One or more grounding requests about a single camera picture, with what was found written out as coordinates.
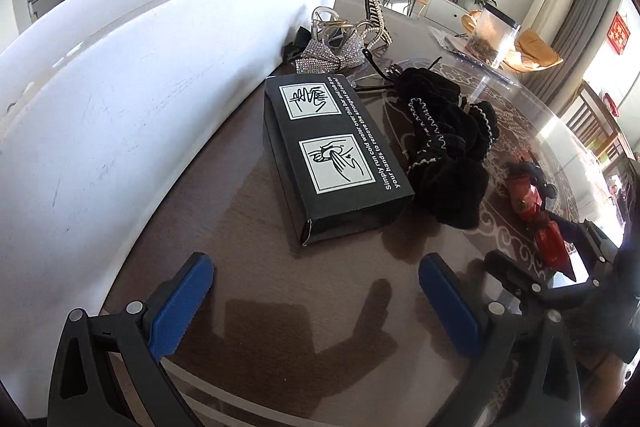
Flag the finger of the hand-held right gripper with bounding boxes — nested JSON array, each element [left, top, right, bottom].
[[555, 217, 623, 269], [484, 251, 608, 308]]

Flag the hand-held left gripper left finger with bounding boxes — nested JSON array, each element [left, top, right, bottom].
[[47, 251, 215, 427]]

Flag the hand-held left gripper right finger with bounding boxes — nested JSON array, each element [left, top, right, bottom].
[[418, 253, 586, 427]]

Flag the black pearl-trimmed scrunchie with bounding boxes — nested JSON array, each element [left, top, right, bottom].
[[395, 66, 501, 168]]

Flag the black-framed clear glasses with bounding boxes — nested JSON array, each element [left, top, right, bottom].
[[350, 48, 446, 94]]

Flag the brown patterned desktop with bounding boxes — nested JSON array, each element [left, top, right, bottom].
[[100, 0, 636, 427]]

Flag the black fluffy scrunchie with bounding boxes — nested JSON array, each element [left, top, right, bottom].
[[407, 154, 491, 230]]

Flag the wooden dining chair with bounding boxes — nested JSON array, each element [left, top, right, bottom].
[[560, 79, 636, 162]]

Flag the black printed cardboard box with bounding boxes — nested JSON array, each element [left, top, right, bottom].
[[263, 74, 416, 248]]

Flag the yellow lounge chair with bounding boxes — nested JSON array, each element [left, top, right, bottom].
[[460, 9, 565, 72]]

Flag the white partition board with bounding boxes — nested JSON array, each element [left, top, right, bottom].
[[0, 0, 346, 413]]

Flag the grey curtain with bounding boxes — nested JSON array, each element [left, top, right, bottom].
[[520, 0, 626, 108]]

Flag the clear fish tank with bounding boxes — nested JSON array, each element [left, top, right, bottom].
[[467, 4, 522, 66]]

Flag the clear plastic bag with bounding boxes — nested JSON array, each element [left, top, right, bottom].
[[430, 28, 516, 80]]

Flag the rhinestone bow hair clip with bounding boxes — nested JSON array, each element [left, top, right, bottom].
[[295, 31, 366, 75]]

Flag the small black hair clip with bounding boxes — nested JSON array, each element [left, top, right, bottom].
[[281, 26, 313, 64]]

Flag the pearl-studded claw hair clip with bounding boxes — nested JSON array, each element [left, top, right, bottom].
[[357, 0, 396, 58]]

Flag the clear claw hair clip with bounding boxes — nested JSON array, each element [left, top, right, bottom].
[[311, 6, 358, 45]]

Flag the red wall ornament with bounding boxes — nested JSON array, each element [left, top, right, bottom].
[[606, 12, 632, 54]]

